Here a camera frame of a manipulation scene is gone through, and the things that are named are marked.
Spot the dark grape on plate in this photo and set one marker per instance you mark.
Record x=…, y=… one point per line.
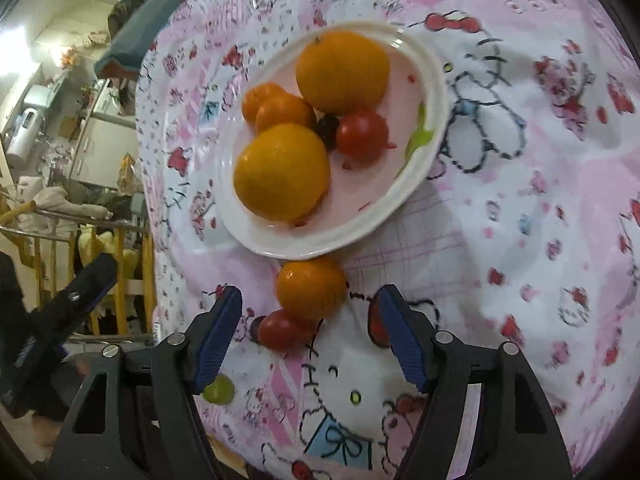
x=326, y=128

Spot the pink Hello Kitty cloth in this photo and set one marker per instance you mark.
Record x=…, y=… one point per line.
x=525, y=230

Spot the red cherry tomato on cloth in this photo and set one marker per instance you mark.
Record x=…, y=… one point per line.
x=279, y=331

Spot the dark grape on cloth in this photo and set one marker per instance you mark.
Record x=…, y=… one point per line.
x=253, y=331

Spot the small mandarin rear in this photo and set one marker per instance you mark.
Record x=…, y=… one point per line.
x=254, y=98

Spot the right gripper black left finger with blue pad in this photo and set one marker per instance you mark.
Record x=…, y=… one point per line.
x=182, y=366

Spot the green grape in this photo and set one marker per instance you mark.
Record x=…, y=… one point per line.
x=220, y=392

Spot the teal blue pillow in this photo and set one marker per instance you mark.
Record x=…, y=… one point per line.
x=133, y=26

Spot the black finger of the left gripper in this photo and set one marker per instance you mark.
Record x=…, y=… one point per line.
x=54, y=323

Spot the pink white oval plate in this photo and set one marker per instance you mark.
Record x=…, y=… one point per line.
x=416, y=108

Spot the small mandarin front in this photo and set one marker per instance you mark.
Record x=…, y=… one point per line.
x=283, y=108

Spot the medium orange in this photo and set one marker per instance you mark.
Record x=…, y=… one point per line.
x=312, y=289

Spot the small mandarin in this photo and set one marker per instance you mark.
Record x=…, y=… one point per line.
x=254, y=98
x=283, y=108

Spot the white cabinet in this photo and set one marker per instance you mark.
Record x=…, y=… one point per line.
x=107, y=135

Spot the yellow wooden railing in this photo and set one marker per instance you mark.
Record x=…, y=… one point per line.
x=58, y=246

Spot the dark red tomato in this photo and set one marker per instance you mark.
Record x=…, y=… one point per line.
x=362, y=136

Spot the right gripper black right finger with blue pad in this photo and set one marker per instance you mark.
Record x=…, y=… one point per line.
x=438, y=364

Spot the white kitchen appliance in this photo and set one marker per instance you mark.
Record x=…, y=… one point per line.
x=27, y=129

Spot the large orange on plate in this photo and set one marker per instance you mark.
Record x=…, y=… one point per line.
x=341, y=72

